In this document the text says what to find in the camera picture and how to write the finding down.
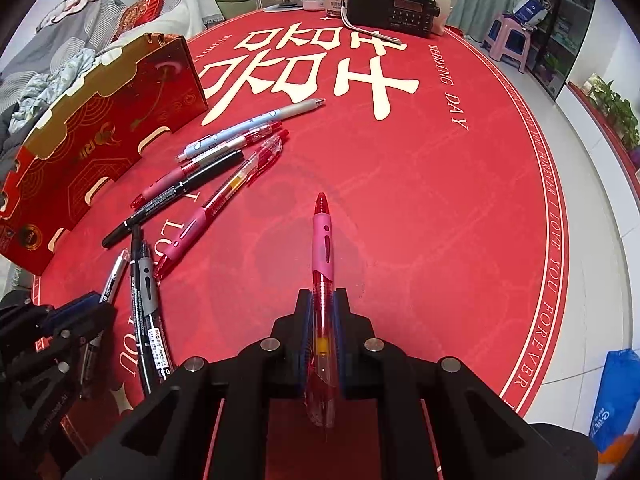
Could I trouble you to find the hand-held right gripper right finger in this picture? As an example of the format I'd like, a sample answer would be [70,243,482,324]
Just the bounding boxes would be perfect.
[332,287,598,480]

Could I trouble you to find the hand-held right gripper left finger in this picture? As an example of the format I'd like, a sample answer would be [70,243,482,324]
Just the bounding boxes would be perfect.
[62,287,315,480]

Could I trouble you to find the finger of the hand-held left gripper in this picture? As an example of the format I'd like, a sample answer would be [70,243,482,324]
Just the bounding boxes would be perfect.
[52,304,119,357]
[40,292,103,327]

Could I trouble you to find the silver and black pen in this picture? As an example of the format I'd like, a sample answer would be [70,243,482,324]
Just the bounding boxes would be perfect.
[80,248,131,398]

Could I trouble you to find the slim black pen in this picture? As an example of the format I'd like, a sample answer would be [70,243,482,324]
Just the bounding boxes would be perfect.
[129,224,153,397]

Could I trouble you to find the black pen with grey grip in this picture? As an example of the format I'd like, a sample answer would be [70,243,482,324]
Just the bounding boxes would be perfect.
[137,242,173,386]

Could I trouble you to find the red pen with pink grip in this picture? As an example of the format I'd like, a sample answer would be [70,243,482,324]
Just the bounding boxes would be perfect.
[154,136,285,280]
[131,129,290,209]
[304,192,342,428]

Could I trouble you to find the black marker pen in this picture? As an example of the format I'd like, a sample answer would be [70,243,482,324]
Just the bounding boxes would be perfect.
[101,150,245,249]

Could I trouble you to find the red cardboard gift box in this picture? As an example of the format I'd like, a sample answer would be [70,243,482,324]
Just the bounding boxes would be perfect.
[0,32,208,277]

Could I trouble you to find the light blue pen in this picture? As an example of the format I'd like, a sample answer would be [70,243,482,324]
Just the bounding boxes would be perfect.
[176,98,327,162]

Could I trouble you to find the red printed table mat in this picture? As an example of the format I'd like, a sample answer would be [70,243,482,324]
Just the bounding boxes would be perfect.
[31,22,571,480]

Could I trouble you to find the pale patterned cloth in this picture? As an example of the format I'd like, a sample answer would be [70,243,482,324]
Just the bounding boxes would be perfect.
[7,50,96,136]

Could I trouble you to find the grey striped blanket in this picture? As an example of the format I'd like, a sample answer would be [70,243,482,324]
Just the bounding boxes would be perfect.
[0,0,126,111]

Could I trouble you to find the blue shopping bag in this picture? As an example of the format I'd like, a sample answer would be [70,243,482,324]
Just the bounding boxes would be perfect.
[590,349,640,463]

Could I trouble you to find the white pink-trimmed garment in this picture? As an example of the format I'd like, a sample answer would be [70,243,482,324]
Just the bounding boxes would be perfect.
[37,0,103,31]

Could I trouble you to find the red embroidered cushion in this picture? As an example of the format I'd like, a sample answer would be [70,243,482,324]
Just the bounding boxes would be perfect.
[112,0,168,43]

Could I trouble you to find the white knit blanket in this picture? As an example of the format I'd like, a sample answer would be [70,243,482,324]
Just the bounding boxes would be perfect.
[150,0,226,41]

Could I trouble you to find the black radio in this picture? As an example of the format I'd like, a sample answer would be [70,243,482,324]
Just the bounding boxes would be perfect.
[346,0,442,38]

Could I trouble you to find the red-topped low cabinet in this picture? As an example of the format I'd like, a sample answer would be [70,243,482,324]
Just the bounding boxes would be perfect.
[567,82,640,181]

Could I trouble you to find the pink plastic stool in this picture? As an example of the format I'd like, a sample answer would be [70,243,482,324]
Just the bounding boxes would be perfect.
[482,14,533,73]

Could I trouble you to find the green potted plants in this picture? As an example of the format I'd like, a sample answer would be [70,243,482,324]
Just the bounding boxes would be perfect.
[585,75,640,151]

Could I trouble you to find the white and blue bag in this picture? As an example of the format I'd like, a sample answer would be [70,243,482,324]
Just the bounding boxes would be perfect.
[510,0,553,23]

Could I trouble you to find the dark glass-door cabinet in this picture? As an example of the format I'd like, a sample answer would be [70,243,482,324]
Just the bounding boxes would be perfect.
[530,0,601,101]

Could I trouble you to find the grey radio strap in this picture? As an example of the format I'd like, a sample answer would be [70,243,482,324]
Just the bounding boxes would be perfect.
[341,5,402,46]

